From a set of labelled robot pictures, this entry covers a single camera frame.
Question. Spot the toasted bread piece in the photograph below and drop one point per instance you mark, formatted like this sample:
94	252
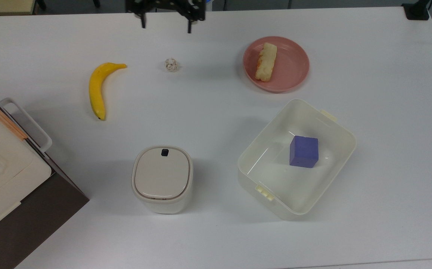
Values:
266	63

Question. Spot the pink plate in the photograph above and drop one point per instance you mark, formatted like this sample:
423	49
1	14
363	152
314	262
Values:
290	67

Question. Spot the purple cube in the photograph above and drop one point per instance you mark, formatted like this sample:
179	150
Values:
304	151

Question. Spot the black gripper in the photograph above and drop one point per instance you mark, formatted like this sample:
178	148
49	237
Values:
165	4

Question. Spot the white open plastic bin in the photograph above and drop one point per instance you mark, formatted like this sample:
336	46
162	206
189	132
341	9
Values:
268	175

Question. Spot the crumpled clear wrapper ball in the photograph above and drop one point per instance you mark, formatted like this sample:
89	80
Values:
171	65

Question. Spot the black stand base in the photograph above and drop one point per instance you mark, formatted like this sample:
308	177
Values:
416	11

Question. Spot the cream lidded trash can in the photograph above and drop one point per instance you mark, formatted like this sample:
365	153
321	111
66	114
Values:
162	179

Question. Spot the yellow banana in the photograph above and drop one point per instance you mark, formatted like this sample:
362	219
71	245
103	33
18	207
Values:
95	89

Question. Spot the dark brown drawer box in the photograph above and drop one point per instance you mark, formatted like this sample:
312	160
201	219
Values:
33	224

